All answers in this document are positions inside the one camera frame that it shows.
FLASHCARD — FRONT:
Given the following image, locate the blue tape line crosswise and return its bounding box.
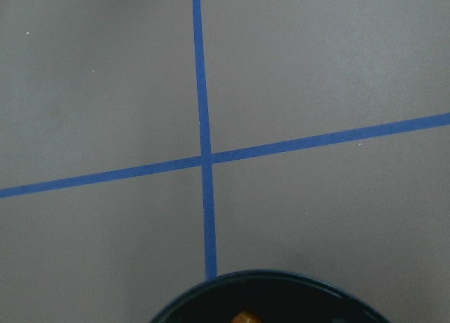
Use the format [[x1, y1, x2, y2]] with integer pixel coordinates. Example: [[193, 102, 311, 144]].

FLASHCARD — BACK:
[[1, 113, 449, 198]]

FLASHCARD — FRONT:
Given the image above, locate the yellow corn cob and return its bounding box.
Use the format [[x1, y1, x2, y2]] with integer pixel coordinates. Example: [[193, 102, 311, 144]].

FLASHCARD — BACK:
[[231, 310, 262, 323]]

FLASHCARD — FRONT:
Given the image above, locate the dark blue saucepan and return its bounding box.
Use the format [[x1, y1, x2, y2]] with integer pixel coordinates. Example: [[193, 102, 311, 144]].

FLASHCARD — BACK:
[[152, 270, 387, 322]]

